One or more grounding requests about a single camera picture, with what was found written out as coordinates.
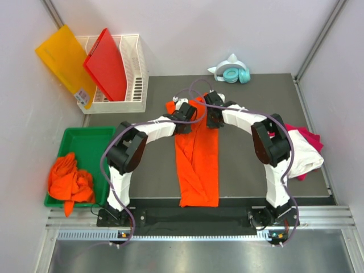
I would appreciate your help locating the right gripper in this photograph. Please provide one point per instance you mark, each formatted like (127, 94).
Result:
(210, 124)

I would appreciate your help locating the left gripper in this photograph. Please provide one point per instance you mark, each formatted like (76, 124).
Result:
(187, 130)

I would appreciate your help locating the orange t-shirt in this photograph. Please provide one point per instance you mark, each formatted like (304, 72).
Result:
(69, 184)
(197, 162)

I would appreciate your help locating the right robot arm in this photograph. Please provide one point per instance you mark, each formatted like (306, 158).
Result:
(272, 146)

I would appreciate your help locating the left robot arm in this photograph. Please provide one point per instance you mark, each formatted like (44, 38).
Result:
(124, 153)

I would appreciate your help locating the teal cat-ear headphones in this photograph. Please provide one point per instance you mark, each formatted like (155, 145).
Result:
(231, 70)

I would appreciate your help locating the white file organizer basket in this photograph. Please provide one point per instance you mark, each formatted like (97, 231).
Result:
(131, 49)

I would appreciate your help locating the white folded t-shirt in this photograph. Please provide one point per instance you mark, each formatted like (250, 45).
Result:
(304, 156)

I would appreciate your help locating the red folder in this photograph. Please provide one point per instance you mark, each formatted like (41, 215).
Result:
(105, 66)

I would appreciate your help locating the magenta folded t-shirt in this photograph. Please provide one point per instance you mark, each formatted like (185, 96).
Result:
(311, 139)

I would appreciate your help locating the green plastic bin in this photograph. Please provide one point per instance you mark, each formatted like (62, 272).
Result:
(88, 144)

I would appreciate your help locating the orange t-shirt in bin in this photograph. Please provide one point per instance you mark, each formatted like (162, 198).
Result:
(69, 184)

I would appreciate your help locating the yellow folder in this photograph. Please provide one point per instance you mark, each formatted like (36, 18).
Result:
(65, 57)

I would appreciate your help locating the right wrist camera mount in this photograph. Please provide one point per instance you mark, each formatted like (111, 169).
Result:
(217, 97)

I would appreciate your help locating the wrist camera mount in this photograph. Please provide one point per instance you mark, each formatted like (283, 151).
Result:
(179, 101)
(217, 97)

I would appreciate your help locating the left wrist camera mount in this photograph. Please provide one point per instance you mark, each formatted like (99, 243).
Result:
(179, 101)

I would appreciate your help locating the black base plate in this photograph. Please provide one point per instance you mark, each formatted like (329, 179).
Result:
(233, 216)

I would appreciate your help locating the aluminium frame rail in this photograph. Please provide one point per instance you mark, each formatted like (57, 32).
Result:
(82, 225)

